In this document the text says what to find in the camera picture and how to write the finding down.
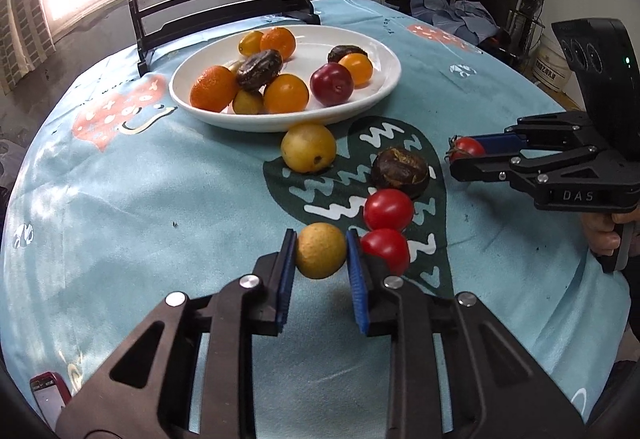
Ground large dark passion fruit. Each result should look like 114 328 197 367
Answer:
236 49 284 92

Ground white plastic bucket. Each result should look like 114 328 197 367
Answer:
531 33 573 92

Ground dark red plum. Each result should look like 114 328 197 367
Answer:
309 62 355 107

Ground large bumpy mandarin orange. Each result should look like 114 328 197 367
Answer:
259 26 297 61

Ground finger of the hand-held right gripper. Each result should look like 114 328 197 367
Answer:
449 145 613 195
470 112 598 157

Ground red mobile phone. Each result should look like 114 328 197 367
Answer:
29 371 73 430

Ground large yellow plum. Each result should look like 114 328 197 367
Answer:
280 122 338 174

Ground smooth small orange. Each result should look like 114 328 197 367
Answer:
338 53 374 86
237 30 265 57
263 74 310 115

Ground white oval plate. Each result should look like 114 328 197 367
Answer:
169 24 403 134

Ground dark wrinkled passion fruit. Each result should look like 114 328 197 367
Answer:
370 146 430 200

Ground small dark passion fruit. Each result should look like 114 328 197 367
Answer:
327 44 368 65

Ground small pale yellow plum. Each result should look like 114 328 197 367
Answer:
295 222 348 279

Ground beige checked curtain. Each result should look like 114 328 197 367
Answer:
0 0 56 95

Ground blue clothing pile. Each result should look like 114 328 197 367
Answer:
390 0 501 51

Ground red cherry tomato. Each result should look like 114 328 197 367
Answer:
446 135 487 165
363 189 415 232
360 228 411 276

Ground person's right hand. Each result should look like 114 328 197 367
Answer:
580 212 623 257

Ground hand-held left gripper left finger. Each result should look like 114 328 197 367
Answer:
55 229 298 439

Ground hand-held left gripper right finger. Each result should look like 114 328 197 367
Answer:
345 228 588 439

